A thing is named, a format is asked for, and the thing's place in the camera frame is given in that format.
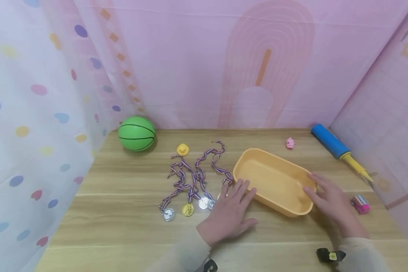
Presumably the person's right hand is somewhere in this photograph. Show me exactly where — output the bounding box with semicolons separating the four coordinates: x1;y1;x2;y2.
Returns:
303;173;370;239

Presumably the person's left hand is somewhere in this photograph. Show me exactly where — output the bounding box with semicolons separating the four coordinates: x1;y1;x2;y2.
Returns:
196;179;259;248

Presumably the orange plastic tray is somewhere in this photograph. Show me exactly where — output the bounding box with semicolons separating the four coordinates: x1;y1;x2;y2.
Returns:
232;148;317;218

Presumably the person's left forearm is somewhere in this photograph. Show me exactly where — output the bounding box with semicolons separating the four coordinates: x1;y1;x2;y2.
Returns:
145;227;227;272

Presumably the person's right forearm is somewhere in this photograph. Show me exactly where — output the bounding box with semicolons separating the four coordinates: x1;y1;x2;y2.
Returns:
337;236;392;272

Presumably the silver medal with striped ribbon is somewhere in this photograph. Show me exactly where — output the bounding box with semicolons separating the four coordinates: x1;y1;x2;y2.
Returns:
211;141;235;201
159;163;188;222
194;147;218;211
189;148;210;210

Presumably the blue and yellow hand pump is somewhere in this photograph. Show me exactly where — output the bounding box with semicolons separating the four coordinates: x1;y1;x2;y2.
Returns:
310;124;374;182

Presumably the gold medal with striped ribbon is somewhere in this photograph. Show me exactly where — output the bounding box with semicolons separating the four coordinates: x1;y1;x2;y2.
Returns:
170;153;198;218

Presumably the small pink toy car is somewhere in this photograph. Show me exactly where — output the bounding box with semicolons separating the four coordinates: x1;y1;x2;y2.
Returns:
350;195;371;215

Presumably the green ball with black lines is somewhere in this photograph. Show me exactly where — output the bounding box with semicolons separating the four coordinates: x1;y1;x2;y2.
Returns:
117;116;156;152

